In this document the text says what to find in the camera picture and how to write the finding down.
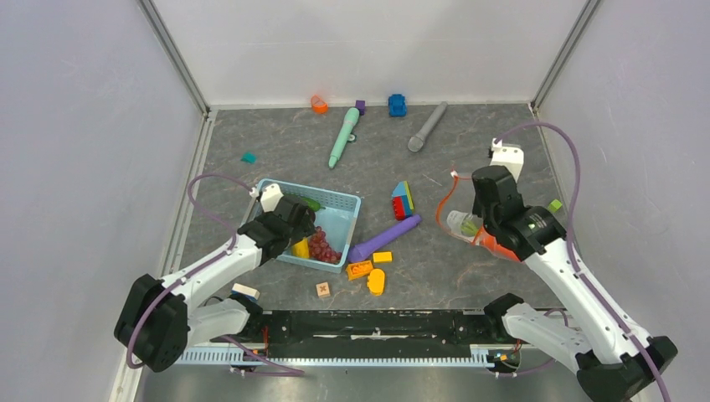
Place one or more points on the green small cube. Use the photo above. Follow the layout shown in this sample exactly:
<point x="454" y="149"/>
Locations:
<point x="555" y="205"/>

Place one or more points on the grey toy microphone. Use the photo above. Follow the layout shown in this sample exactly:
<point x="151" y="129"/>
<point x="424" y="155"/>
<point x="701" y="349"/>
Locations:
<point x="418" y="140"/>

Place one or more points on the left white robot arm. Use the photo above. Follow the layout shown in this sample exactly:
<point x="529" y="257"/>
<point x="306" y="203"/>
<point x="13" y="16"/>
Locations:
<point x="162" y="317"/>

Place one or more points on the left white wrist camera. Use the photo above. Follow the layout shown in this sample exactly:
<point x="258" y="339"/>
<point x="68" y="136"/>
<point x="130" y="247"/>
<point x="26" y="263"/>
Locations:
<point x="267" y="196"/>

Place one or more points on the small purple block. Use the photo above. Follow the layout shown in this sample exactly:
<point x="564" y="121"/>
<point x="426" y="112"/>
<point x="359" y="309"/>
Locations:
<point x="361" y="107"/>

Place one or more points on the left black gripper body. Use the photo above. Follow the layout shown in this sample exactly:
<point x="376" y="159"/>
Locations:
<point x="305" y="229"/>

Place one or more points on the clear orange zip bag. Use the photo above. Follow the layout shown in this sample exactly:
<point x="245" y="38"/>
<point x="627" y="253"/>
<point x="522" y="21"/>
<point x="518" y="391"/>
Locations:
<point x="454" y="217"/>

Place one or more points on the teal small block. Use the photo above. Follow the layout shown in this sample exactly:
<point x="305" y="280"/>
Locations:
<point x="249" y="158"/>

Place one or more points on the blue toy car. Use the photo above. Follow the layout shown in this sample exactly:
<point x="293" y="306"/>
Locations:
<point x="397" y="106"/>

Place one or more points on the wooden cube with X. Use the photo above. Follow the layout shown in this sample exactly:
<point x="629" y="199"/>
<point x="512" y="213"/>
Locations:
<point x="323" y="290"/>

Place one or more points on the yellow toy corn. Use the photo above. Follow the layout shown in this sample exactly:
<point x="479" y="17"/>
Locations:
<point x="301" y="249"/>

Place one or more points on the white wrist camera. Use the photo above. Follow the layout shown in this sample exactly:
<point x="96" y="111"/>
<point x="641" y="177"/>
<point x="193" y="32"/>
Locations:
<point x="509" y="156"/>
<point x="267" y="196"/>

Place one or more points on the multicolour stacked brick block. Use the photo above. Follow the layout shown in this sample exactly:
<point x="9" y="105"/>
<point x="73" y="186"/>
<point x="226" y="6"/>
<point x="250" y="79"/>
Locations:
<point x="402" y="202"/>

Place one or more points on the light red grape bunch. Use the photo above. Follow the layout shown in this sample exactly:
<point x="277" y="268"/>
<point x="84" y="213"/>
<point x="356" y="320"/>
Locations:
<point x="320" y="249"/>

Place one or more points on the yellow flat brick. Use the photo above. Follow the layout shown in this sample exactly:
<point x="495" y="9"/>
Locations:
<point x="382" y="257"/>

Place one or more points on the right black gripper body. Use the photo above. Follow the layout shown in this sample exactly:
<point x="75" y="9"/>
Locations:
<point x="488" y="219"/>

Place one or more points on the orange lego brick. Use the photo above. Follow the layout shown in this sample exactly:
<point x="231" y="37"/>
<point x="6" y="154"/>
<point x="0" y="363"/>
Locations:
<point x="359" y="269"/>

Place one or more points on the light blue plastic basket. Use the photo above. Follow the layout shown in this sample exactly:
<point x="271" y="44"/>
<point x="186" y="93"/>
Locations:
<point x="338" y="217"/>

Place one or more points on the mint green toy pen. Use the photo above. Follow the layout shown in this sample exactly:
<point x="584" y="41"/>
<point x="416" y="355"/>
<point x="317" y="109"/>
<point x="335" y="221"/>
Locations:
<point x="350" y="120"/>

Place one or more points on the purple toy cylinder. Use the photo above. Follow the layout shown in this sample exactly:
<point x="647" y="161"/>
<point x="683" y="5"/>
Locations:
<point x="362" y="251"/>

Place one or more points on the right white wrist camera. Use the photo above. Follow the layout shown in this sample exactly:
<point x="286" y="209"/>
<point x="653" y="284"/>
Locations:
<point x="509" y="156"/>

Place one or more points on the yellow oval toy block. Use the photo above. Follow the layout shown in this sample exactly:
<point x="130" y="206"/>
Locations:
<point x="376" y="282"/>

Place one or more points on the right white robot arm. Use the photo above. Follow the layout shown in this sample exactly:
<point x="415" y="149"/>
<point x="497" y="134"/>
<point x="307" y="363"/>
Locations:
<point x="611" y="356"/>

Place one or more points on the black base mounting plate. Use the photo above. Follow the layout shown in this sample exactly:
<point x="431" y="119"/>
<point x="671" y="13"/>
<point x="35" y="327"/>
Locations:
<point x="371" y="333"/>

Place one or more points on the light blue cable comb rail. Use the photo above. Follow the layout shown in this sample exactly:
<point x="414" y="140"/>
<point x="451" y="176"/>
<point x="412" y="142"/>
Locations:
<point x="211" y="355"/>

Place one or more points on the green toy cucumber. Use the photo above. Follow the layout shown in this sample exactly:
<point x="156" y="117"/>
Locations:
<point x="311" y="204"/>

